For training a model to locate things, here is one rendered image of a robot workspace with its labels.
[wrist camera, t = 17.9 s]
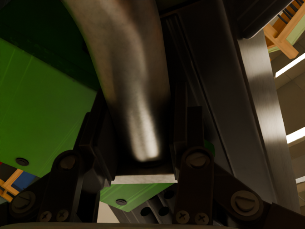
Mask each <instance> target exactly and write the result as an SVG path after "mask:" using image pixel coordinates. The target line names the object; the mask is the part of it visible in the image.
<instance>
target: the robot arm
mask: <svg viewBox="0 0 305 229"><path fill-rule="evenodd" d="M169 147H170V153H171V158H172V165H173V171H174V177H175V180H177V183H178V185H177V194H176V200H175V207H174V213H173V220H172V224H137V223H97V219H98V209H99V201H100V191H101V190H102V189H103V188H104V187H110V186H111V182H112V181H114V180H115V176H116V172H117V167H118V161H119V157H120V152H121V148H122V147H121V144H120V141H119V138H118V135H117V132H116V129H115V127H114V124H113V120H112V118H111V115H110V112H109V109H108V106H107V103H106V100H105V97H104V95H103V92H102V89H101V88H99V89H98V91H97V94H96V97H95V100H94V103H93V106H92V108H91V111H90V112H87V113H86V115H85V117H84V120H83V122H82V125H81V128H80V130H79V133H78V136H77V139H76V141H75V144H74V147H73V150H71V149H70V150H67V151H64V152H62V153H60V154H59V155H58V156H57V157H56V158H55V159H54V162H53V165H52V168H51V171H50V172H49V173H47V174H46V175H44V176H43V177H42V178H40V179H39V180H37V181H35V182H34V183H33V184H31V185H30V186H28V187H27V188H25V189H24V190H22V191H21V192H19V193H18V194H17V195H16V196H15V197H14V198H13V199H12V201H11V202H10V203H8V202H7V201H6V202H4V203H2V204H0V229H305V216H303V215H301V214H299V213H296V212H294V211H292V210H289V209H287V208H285V207H282V206H280V205H278V204H275V203H273V202H272V204H270V203H268V202H265V201H263V200H262V199H261V198H260V196H259V195H258V194H257V193H256V192H255V191H253V190H252V189H250V188H249V187H248V186H246V185H245V184H244V183H242V182H241V181H240V180H238V179H237V178H236V177H234V176H233V175H231V174H230V173H229V172H227V171H226V170H224V169H223V168H222V167H221V166H219V165H218V164H216V163H215V162H214V155H213V154H212V152H211V151H210V150H209V149H207V148H205V141H204V127H203V112H202V106H195V107H189V106H188V97H187V82H176V85H172V94H171V110H170V127H169ZM213 220H214V221H216V222H217V223H218V224H219V225H220V226H214V225H213Z"/></svg>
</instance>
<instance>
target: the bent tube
mask: <svg viewBox="0 0 305 229"><path fill-rule="evenodd" d="M61 2H62V3H63V5H64V6H65V8H66V9H67V11H68V12H69V13H70V15H71V17H72V18H73V20H74V21H75V23H76V25H77V27H78V29H79V31H80V33H81V35H82V37H83V39H84V41H85V43H86V46H87V48H88V51H89V54H90V57H91V60H92V63H93V65H94V68H95V71H96V74H97V77H98V80H99V83H100V86H101V89H102V92H103V95H104V97H105V100H106V103H107V106H108V109H109V112H110V115H111V118H112V120H113V124H114V127H115V129H116V132H117V135H118V138H119V141H120V144H121V147H122V148H121V152H120V157H119V161H118V167H117V172H116V176H115V180H114V181H112V182H111V184H148V183H177V180H175V177H174V171H173V165H172V158H171V153H170V147H169V127H170V110H171V91H170V84H169V77H168V70H167V61H166V54H165V47H164V40H163V33H162V26H161V21H160V17H159V12H158V8H157V4H156V1H155V0H61Z"/></svg>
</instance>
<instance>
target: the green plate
mask: <svg viewBox="0 0 305 229"><path fill-rule="evenodd" d="M83 40H84V39H83V37H82V35H81V33H80V31H79V29H78V27H77V25H76V23H75V21H74V20H73V18H72V17H71V15H70V13H69V12H68V11H67V9H66V8H65V6H64V5H63V3H62V2H61V1H59V0H11V1H10V2H9V3H8V4H6V5H5V6H4V7H3V8H2V9H1V10H0V162H2V163H5V164H8V165H10V166H13V167H15V168H18V169H20V170H22V171H25V172H28V173H30V174H33V175H35V176H38V177H40V178H42V177H43V176H44V175H46V174H47V173H49V172H50V171H51V168H52V165H53V162H54V159H55V158H56V157H57V156H58V155H59V154H60V153H62V152H64V151H67V150H70V149H71V150H73V147H74V144H75V141H76V139H77V136H78V133H79V130H80V128H81V125H82V122H83V120H84V117H85V115H86V113H87V112H90V111H91V108H92V106H93V103H94V100H95V97H96V94H97V91H98V89H99V88H101V86H100V83H99V80H98V77H97V74H96V71H95V68H94V65H93V63H92V60H91V57H90V56H89V55H88V54H87V53H86V52H84V51H83V49H82V47H83V45H82V44H83ZM172 184H174V183H148V184H111V186H110V187H104V188H103V189H102V190H101V191H100V201H101V202H103V203H106V204H108V205H111V206H113V207H115V208H118V209H121V210H123V211H126V212H130V211H131V210H133V209H135V208H136V207H138V206H139V205H141V204H143V203H144V202H146V201H147V200H149V199H150V198H152V197H153V196H155V195H157V194H158V193H160V192H162V191H163V190H164V189H166V188H168V187H169V186H171V185H172Z"/></svg>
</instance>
